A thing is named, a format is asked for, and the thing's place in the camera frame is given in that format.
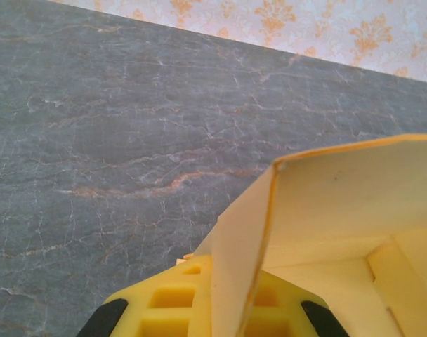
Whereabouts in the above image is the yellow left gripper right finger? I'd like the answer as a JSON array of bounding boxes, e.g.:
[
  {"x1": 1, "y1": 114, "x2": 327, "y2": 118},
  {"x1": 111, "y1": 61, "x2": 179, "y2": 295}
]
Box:
[{"x1": 242, "y1": 272, "x2": 350, "y2": 337}]

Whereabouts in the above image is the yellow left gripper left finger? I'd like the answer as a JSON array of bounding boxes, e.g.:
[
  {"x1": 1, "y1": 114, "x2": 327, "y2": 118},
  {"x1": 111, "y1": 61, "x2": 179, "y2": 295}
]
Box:
[{"x1": 77, "y1": 254, "x2": 215, "y2": 337}]

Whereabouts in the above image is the yellow cardboard paper box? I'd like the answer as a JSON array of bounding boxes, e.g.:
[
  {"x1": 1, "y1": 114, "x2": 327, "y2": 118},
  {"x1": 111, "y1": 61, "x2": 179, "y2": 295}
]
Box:
[{"x1": 174, "y1": 133, "x2": 427, "y2": 337}]

